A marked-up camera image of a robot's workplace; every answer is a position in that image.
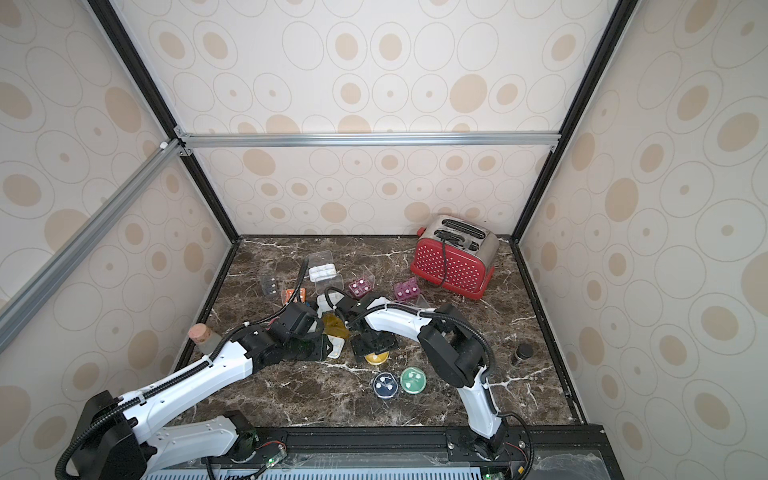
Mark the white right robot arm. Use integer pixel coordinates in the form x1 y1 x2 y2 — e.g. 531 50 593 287
318 287 535 462

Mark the clear small pillbox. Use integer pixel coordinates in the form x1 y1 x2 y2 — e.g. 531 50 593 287
259 268 281 302

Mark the white pillbox clear lid rear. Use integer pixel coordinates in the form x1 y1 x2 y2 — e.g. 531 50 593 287
307 250 337 283

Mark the green round pillbox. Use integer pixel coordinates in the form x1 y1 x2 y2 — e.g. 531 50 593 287
400 367 427 395

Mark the red and silver toaster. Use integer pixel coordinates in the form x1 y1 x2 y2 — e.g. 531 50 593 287
410 214 500 300

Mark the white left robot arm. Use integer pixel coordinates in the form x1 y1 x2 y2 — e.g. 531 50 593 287
54 301 333 479

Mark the aluminium frame crossbar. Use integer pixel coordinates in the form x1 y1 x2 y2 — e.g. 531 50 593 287
173 131 560 152

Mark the yellow round pillbox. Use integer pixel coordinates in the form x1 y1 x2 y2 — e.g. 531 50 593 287
364 352 390 366

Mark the orange pillbox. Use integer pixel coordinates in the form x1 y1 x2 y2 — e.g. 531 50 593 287
283 287 306 304

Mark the small black cap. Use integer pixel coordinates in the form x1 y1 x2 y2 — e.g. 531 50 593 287
512 343 534 364

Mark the purple pillbox right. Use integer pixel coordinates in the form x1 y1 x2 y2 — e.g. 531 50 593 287
393 277 421 302

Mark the aluminium frame side bar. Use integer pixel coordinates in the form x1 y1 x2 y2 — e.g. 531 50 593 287
1 139 182 350

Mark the white pillbox with amber lid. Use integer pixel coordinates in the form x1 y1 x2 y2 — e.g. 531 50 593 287
322 311 351 359

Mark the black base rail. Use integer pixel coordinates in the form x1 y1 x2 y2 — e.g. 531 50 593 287
143 424 613 478

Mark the purple pillbox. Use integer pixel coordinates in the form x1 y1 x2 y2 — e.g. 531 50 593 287
393 277 421 302
347 273 376 299

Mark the dark blue round pillbox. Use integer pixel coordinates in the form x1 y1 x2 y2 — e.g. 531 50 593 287
371 372 399 400

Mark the purple pillbox left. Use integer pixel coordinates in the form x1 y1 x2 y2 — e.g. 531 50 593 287
347 273 376 299

